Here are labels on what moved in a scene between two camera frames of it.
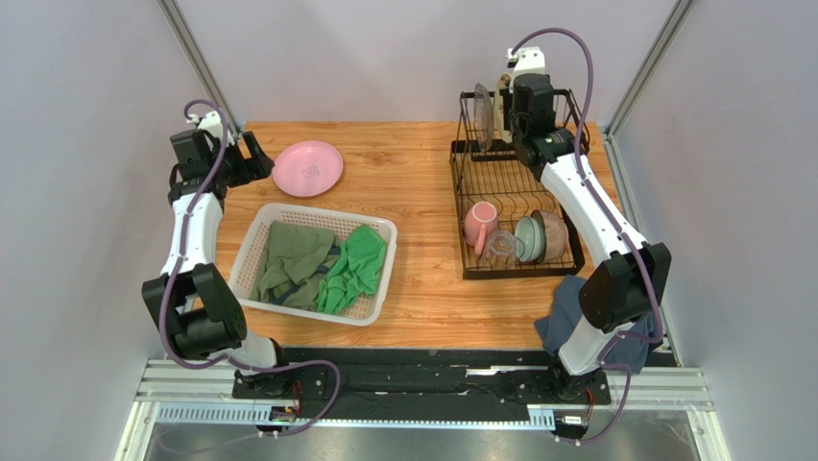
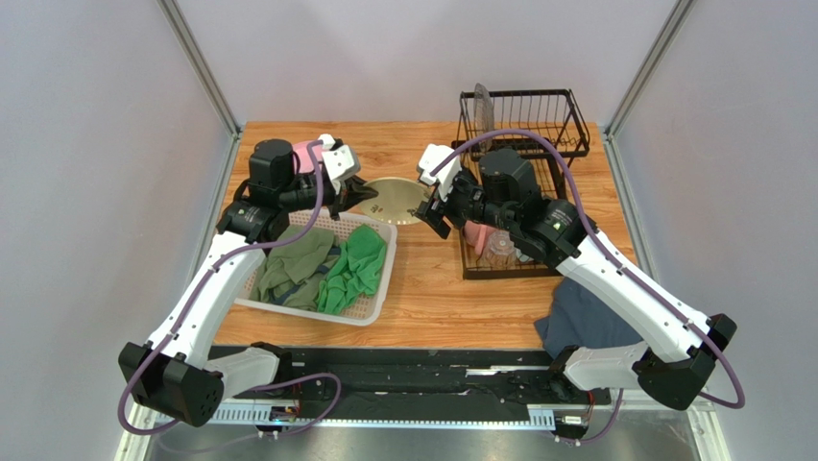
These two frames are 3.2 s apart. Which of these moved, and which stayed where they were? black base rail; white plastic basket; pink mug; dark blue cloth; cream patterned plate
Moved: cream patterned plate
Stayed: pink mug; dark blue cloth; black base rail; white plastic basket
